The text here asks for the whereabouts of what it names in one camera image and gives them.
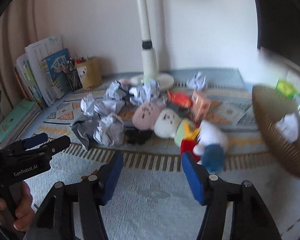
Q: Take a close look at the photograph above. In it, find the crumpled paper in basket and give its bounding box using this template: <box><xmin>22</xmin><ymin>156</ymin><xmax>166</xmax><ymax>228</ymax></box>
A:
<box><xmin>275</xmin><ymin>113</ymin><xmax>299</xmax><ymax>143</ymax></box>

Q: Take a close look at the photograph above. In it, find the bamboo pen holder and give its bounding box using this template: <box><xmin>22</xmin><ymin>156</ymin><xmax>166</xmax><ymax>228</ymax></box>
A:
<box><xmin>76</xmin><ymin>57</ymin><xmax>102</xmax><ymax>90</ymax></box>

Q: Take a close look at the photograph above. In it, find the row of upright books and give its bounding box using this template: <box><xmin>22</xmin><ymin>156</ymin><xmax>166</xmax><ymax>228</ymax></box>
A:
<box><xmin>15</xmin><ymin>54</ymin><xmax>47</xmax><ymax>108</ymax></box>

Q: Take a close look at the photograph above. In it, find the patterned blue table mat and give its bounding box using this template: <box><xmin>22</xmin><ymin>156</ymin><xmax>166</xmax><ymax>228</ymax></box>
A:
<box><xmin>26</xmin><ymin>68</ymin><xmax>300</xmax><ymax>239</ymax></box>

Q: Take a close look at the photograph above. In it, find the brown ribbed basket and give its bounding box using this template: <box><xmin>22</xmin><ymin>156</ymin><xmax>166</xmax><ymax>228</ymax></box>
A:
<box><xmin>252</xmin><ymin>85</ymin><xmax>300</xmax><ymax>178</ymax></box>

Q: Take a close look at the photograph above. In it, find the white desk lamp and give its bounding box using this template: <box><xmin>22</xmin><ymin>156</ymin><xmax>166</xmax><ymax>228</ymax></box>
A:
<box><xmin>130</xmin><ymin>0</ymin><xmax>174</xmax><ymax>91</ymax></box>

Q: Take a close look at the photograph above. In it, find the white cover workbook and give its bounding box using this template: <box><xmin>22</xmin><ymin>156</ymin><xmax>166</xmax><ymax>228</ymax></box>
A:
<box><xmin>25</xmin><ymin>35</ymin><xmax>63</xmax><ymax>107</ymax></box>

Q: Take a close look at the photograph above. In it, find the flat stack of books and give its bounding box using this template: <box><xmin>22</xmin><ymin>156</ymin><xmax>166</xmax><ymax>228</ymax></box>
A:
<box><xmin>0</xmin><ymin>99</ymin><xmax>42</xmax><ymax>148</ymax></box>

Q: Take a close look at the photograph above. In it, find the white blue plush doll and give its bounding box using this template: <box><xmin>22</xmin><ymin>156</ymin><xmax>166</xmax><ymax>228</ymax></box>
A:
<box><xmin>180</xmin><ymin>120</ymin><xmax>228</xmax><ymax>174</ymax></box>

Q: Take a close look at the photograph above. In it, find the green tissue pack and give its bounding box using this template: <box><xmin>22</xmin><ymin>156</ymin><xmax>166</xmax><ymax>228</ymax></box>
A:
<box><xmin>276</xmin><ymin>79</ymin><xmax>300</xmax><ymax>99</ymax></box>

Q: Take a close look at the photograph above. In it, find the three ball plush toy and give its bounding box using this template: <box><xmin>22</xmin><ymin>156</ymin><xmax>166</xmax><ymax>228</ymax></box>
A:
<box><xmin>132</xmin><ymin>101</ymin><xmax>199</xmax><ymax>147</ymax></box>

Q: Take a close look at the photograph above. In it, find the blue cover book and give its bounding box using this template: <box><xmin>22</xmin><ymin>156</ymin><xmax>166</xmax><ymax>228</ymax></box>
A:
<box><xmin>41</xmin><ymin>48</ymin><xmax>70</xmax><ymax>99</ymax></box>

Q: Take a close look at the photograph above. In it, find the black mesh pen cup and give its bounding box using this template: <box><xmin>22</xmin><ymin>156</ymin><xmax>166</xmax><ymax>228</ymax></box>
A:
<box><xmin>65</xmin><ymin>69</ymin><xmax>82</xmax><ymax>91</ymax></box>

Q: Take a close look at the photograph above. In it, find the black wall monitor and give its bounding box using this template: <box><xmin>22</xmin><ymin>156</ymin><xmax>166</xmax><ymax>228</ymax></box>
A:
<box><xmin>255</xmin><ymin>0</ymin><xmax>300</xmax><ymax>67</ymax></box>

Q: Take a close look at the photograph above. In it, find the paper ball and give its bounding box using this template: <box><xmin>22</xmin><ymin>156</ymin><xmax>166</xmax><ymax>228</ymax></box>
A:
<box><xmin>94</xmin><ymin>100</ymin><xmax>125</xmax><ymax>116</ymax></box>
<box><xmin>129</xmin><ymin>80</ymin><xmax>160</xmax><ymax>106</ymax></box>
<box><xmin>103</xmin><ymin>81</ymin><xmax>128</xmax><ymax>101</ymax></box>
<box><xmin>80</xmin><ymin>93</ymin><xmax>99</xmax><ymax>116</ymax></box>
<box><xmin>93</xmin><ymin>113</ymin><xmax>125</xmax><ymax>147</ymax></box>
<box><xmin>186</xmin><ymin>72</ymin><xmax>206</xmax><ymax>91</ymax></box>

